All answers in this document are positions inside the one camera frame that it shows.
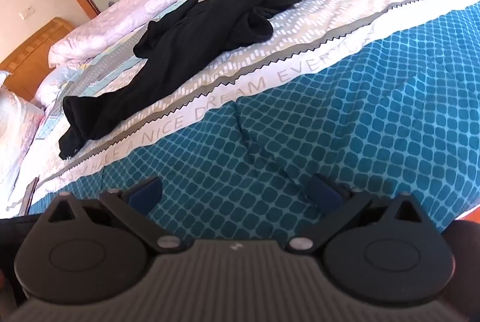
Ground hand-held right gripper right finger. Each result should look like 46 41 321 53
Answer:
284 174 425 254

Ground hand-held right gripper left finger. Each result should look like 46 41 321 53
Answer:
48 177 187 254

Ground black pants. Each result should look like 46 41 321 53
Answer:
58 0 319 160

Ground teal and white patterned bedspread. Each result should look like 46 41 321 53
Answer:
7 0 480 244

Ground pale floral pillow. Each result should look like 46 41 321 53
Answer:
0 70 46 176

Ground wooden headboard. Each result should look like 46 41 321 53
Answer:
0 17 76 108

